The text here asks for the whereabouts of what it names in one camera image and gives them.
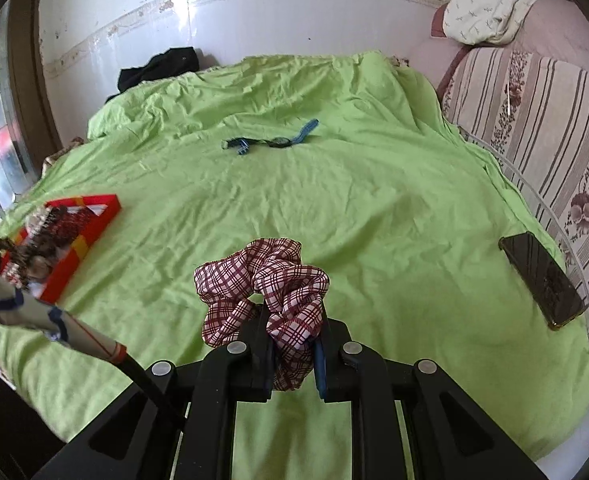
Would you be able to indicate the black smartphone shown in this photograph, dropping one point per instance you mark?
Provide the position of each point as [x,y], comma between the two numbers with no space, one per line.
[539,275]

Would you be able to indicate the red plaid scrunchie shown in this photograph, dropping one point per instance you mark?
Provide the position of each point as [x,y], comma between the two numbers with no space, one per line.
[274,270]

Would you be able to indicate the white thin stick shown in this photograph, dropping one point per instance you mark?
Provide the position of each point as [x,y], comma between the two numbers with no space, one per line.
[509,100]

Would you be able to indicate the wooden door with glass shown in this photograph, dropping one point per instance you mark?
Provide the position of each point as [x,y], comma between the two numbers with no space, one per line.
[29,85]

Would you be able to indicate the striped floral sofa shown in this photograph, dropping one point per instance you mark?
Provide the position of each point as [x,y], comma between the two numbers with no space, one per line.
[539,110]

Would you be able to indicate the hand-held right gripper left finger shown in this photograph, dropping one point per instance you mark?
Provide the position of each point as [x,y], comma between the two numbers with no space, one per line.
[254,355]

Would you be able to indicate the red cardboard box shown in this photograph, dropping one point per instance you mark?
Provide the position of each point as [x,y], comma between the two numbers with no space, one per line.
[92,235]

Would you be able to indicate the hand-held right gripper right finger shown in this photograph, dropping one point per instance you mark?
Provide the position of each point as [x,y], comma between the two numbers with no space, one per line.
[321,370]

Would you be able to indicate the green bedsheet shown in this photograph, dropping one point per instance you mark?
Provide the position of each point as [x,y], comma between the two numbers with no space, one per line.
[374,200]

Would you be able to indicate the white printed cloth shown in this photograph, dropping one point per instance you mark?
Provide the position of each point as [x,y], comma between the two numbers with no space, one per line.
[484,15]

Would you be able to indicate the black cloth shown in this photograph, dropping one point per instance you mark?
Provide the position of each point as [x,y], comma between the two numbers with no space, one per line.
[164,67]

